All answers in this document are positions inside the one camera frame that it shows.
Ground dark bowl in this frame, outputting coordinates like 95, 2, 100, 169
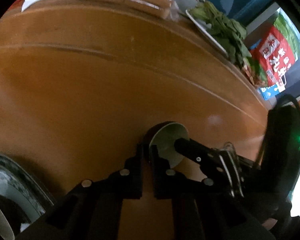
143, 121, 190, 168
0, 209, 15, 240

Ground large blue floral plate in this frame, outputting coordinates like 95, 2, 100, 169
0, 154, 56, 235

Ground metal spring clip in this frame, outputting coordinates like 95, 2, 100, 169
218, 142, 244, 198

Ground blue white milk carton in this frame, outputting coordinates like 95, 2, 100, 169
257, 75, 287, 100

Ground red green snack bag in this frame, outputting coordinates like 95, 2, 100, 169
243, 8, 300, 88

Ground green leafy vegetables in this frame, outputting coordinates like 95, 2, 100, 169
189, 0, 269, 88

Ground white plate with greens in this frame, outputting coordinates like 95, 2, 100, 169
185, 9, 229, 59

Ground black cable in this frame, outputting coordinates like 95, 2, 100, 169
275, 94, 300, 116

